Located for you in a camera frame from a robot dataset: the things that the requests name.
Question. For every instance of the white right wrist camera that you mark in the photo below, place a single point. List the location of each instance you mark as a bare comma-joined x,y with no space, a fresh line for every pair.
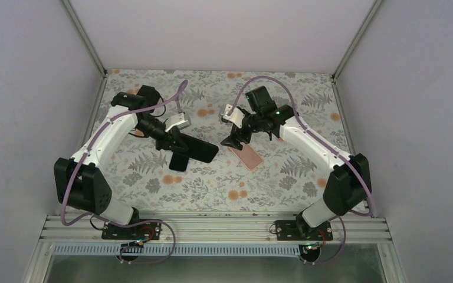
232,115

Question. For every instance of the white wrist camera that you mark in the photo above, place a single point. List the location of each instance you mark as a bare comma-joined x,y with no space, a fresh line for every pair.
180,120
232,115

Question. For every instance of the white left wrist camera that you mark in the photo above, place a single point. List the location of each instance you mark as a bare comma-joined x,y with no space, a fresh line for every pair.
180,120

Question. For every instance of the floral patterned table mat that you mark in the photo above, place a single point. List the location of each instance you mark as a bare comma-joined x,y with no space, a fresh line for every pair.
286,180

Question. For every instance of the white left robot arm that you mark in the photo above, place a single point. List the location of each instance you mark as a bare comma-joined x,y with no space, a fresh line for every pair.
79,180

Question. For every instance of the pink phone case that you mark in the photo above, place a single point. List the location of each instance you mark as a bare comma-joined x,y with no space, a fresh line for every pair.
248,156

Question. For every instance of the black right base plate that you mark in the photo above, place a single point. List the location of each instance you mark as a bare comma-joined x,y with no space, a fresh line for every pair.
288,230

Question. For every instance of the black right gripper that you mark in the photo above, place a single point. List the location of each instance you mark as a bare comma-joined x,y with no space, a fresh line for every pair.
235,142

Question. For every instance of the aluminium front rail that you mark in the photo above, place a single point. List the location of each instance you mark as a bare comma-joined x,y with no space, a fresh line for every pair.
235,228

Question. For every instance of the blue black phone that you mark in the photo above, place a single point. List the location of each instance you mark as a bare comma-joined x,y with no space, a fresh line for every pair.
199,150

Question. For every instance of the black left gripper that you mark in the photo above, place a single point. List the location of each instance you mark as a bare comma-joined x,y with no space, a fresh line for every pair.
170,138

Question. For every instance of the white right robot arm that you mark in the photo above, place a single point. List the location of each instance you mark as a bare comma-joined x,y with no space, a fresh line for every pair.
348,182

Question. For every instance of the slotted grey cable duct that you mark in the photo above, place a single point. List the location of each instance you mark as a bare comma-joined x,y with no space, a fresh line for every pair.
181,249

